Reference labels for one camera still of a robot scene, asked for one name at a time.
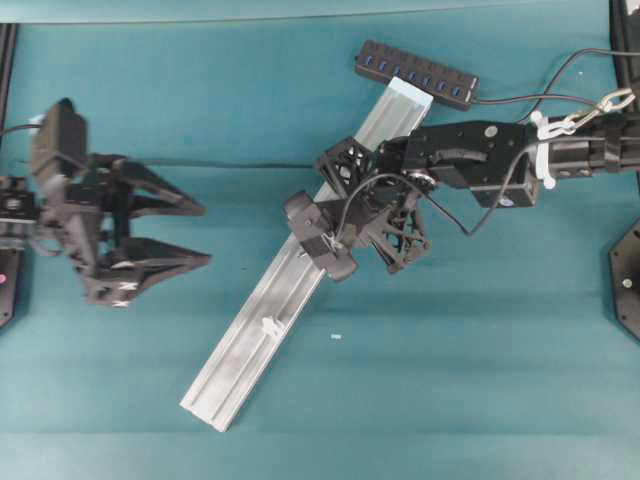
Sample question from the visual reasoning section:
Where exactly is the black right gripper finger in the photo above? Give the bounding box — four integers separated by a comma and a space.
314, 137, 378, 199
369, 198, 431, 274

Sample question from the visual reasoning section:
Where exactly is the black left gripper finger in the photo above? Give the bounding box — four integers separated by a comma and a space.
110, 158, 206, 218
92, 237, 212, 305

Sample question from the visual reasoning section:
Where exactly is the black camera cable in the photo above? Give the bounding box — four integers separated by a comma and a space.
409, 149, 526, 237

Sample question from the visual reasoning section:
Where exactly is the black USB hub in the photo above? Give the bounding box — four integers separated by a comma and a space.
354, 40, 479, 111

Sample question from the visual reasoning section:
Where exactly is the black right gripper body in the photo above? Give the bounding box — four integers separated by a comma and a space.
369, 135, 434, 210

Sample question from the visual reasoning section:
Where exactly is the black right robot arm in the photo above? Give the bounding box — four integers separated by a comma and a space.
302, 87, 639, 281

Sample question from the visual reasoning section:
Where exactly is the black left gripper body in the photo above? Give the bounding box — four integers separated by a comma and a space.
34, 154, 130, 305

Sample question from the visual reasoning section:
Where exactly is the black frame rail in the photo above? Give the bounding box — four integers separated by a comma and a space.
609, 0, 639, 88

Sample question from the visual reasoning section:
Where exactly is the aluminium rail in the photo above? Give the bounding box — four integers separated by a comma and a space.
180, 78, 433, 432

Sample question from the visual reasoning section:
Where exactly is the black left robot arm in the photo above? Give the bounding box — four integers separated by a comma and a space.
1, 154, 211, 308

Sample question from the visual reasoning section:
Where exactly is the white cable tie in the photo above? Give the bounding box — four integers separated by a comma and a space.
529, 110, 576, 189

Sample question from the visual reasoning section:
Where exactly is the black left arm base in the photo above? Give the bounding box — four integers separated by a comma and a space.
0, 249, 24, 328

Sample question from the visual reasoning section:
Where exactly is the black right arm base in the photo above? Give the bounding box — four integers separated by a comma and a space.
608, 221, 639, 340

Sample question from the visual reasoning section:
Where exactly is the black USB cable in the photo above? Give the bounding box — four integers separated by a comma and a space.
334, 47, 640, 246

